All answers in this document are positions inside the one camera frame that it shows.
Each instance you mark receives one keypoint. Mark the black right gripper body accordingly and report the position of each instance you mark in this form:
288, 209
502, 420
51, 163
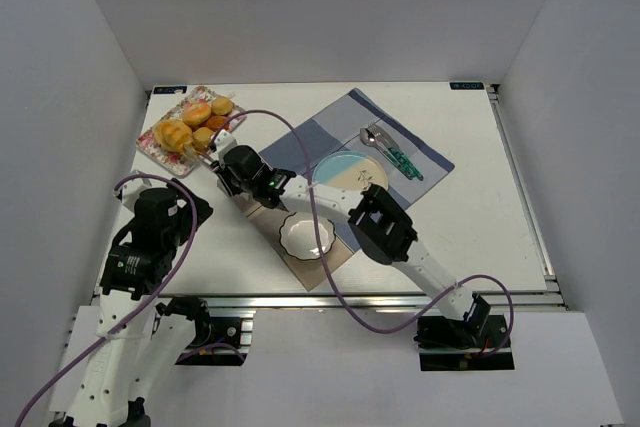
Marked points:
220, 167

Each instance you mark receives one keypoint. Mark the pink glazed round bun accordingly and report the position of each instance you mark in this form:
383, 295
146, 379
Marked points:
195, 114

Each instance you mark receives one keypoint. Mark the white scalloped bowl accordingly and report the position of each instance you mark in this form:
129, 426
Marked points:
297, 236

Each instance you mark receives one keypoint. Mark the long golden bread loaf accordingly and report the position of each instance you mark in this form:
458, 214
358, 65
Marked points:
175, 136

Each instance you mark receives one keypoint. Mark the round tan bun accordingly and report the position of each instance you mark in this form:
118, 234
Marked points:
222, 106
202, 137

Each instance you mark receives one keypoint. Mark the blue table label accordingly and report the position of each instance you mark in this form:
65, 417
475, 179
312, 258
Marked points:
169, 90
462, 85

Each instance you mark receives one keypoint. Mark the blue patchwork placemat cloth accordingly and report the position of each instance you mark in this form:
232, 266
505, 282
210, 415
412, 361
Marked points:
337, 128

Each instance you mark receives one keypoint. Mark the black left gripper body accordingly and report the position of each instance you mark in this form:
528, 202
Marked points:
138, 186

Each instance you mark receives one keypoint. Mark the green handled knife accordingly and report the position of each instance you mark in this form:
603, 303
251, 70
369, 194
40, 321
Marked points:
400, 159

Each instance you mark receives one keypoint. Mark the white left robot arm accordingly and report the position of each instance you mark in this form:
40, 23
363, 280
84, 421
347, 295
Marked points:
140, 342

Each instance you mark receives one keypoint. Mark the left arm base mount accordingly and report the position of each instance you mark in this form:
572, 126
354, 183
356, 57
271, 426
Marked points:
220, 339

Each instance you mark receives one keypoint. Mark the blue table label right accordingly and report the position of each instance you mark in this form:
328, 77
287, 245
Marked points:
462, 85

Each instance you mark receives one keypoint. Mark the green handled spoon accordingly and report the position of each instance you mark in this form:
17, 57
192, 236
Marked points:
371, 140

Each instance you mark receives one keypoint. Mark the blue and cream plate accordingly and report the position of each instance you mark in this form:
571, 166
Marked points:
350, 170

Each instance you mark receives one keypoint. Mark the brown oval muffin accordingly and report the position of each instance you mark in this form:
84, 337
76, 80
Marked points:
216, 122

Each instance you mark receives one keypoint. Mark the green handled fork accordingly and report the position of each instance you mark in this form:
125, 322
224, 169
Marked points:
377, 130

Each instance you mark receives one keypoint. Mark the round tan bun top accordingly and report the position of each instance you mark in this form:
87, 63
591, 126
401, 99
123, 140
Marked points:
222, 106

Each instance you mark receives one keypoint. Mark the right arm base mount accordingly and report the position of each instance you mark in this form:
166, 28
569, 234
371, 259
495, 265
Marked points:
444, 347

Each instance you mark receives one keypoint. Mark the round tan bun bottom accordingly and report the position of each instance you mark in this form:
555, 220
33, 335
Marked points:
202, 137

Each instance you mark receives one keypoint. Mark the blue table label left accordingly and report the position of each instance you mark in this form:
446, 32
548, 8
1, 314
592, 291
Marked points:
169, 90

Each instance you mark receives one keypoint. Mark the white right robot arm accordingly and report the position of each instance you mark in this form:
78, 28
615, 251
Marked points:
383, 230

